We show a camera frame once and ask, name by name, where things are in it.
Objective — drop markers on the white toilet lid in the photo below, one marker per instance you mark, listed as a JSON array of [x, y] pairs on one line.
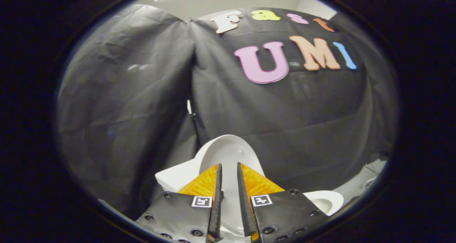
[[229, 152]]

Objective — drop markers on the black backdrop cloth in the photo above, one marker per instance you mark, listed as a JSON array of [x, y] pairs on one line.
[[142, 111]]

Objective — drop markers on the white toilet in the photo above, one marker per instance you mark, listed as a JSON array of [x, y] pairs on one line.
[[174, 177]]

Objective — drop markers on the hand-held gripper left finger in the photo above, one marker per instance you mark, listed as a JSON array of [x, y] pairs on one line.
[[217, 200]]

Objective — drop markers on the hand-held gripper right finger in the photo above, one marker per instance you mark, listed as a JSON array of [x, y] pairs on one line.
[[244, 200]]

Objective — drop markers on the white toilet seat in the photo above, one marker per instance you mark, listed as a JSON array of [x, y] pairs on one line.
[[335, 200]]

